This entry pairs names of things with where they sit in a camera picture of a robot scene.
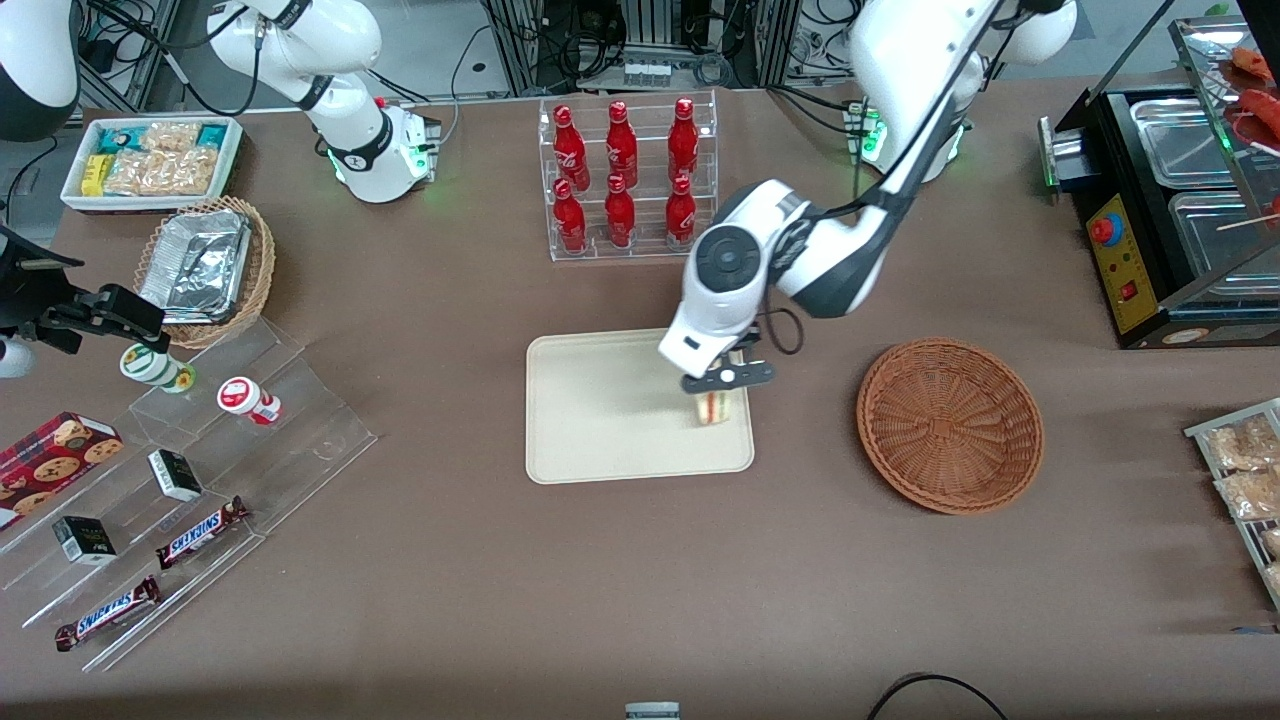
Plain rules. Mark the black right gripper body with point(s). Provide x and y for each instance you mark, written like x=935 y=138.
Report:
x=30 y=301

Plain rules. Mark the triangle sandwich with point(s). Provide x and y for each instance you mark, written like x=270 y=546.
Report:
x=718 y=410

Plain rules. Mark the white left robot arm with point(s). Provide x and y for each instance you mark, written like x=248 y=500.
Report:
x=840 y=255

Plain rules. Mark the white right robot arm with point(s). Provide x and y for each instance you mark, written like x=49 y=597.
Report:
x=350 y=150

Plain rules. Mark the cream plastic tray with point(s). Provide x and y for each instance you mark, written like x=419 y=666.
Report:
x=600 y=420

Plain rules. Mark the small tan wicker basket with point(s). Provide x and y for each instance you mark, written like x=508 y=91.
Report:
x=258 y=270

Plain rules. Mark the large round brown wicker basket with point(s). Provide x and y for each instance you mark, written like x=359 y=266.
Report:
x=950 y=430

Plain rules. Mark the tray of packaged snacks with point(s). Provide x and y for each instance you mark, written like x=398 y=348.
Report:
x=1200 y=432

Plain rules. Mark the silver foil packet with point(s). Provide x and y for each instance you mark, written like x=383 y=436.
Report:
x=185 y=315
x=195 y=260

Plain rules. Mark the green sunflower small jar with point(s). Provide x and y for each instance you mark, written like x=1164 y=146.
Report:
x=155 y=367

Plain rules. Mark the light grey round-ended box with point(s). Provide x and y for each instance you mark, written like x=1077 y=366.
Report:
x=12 y=360

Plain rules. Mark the white snack bin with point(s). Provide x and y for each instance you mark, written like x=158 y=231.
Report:
x=150 y=205

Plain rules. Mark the yellow snack packet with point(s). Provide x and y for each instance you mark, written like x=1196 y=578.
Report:
x=94 y=175

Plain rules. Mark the clear rice cracker bag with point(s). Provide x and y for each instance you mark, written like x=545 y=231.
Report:
x=170 y=136
x=160 y=172

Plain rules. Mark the clear acrylic bottle rack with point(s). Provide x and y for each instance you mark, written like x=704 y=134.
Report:
x=650 y=250

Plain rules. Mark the red lidded small jar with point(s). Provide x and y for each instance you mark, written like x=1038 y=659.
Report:
x=248 y=400

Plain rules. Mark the red cola bottle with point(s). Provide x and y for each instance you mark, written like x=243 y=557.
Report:
x=569 y=220
x=570 y=150
x=680 y=212
x=621 y=145
x=619 y=215
x=683 y=140

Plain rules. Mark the teal snack packet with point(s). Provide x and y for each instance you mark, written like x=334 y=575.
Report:
x=212 y=135
x=115 y=138

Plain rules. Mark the small black box white label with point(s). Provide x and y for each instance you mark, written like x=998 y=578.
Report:
x=175 y=476

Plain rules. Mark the red tartan cookie box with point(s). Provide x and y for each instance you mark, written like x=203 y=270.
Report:
x=55 y=465

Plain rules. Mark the clear acrylic stepped shelf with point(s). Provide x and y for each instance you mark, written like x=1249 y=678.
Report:
x=300 y=440

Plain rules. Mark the Snickers chocolate bar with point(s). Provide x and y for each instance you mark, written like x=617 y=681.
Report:
x=108 y=613
x=200 y=532

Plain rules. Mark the small black box gold print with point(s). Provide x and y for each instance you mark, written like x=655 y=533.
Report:
x=85 y=540

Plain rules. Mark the white power strip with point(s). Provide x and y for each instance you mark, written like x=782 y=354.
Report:
x=655 y=72

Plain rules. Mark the grey device top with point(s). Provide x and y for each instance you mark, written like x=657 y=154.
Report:
x=652 y=712

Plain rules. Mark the red round knob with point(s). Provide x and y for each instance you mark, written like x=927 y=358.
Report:
x=1105 y=230

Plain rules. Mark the black food warmer machine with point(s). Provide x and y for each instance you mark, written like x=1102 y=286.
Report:
x=1140 y=300

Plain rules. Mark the steel food pan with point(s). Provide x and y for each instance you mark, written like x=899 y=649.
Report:
x=1215 y=250
x=1180 y=140

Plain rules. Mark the clear bag fried snack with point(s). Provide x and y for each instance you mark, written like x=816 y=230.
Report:
x=1245 y=445
x=1250 y=495
x=1272 y=543

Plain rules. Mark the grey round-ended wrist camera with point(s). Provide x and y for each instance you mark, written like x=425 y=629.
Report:
x=708 y=380

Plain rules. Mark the aluminium frame rack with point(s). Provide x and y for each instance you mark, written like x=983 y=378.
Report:
x=515 y=45

